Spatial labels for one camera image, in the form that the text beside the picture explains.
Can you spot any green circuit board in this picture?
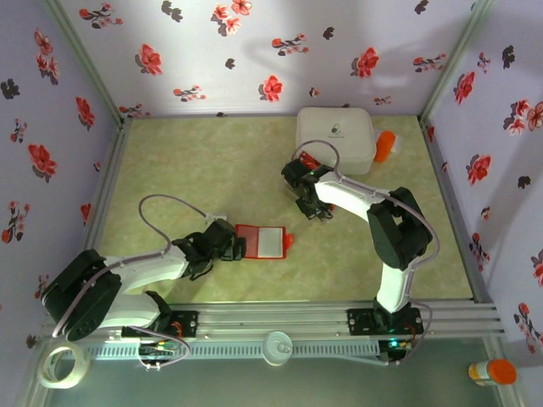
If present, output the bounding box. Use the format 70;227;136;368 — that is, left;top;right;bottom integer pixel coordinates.
379;337;415;361
139;341;179;357

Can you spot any grey left arm cable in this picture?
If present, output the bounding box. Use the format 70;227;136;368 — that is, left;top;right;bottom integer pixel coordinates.
51;193;213;340

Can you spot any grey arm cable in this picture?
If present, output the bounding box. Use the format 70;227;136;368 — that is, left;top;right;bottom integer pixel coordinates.
292;139;438;365
51;193;213;340

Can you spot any orange-capped bottle lying down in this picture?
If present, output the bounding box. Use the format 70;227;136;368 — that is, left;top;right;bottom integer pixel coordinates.
372;130;402;164

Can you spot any aluminium frame rail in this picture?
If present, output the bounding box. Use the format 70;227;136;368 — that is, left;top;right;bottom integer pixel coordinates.
82;117;133;306
418;116;495;304
40;298;508;340

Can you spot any white plastic medicine box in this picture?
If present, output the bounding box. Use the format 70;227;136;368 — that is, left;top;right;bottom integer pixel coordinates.
295;106;378;176

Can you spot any clear tape roll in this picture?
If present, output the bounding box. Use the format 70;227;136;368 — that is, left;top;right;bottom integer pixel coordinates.
36;342;92;390

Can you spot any aluminium corner post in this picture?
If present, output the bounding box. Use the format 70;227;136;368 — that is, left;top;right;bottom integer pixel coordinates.
44;0;132;128
418;0;497;124

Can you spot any white round cap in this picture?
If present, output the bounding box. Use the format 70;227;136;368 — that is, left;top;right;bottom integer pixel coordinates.
261;330;294;366

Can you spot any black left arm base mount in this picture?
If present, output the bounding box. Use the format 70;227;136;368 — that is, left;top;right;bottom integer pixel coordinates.
121;309;200;340

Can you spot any white slotted cable duct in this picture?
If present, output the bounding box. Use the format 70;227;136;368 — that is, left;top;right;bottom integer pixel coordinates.
84;341;381;360

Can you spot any grey right arm cable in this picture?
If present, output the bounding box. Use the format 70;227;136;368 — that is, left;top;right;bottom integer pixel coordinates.
292;139;438;365

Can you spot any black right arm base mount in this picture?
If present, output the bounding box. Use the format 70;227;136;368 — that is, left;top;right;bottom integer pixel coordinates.
346;307;425;337

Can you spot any yellow bottle with orange lid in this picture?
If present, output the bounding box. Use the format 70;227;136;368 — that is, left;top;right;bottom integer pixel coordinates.
467;358;518;387

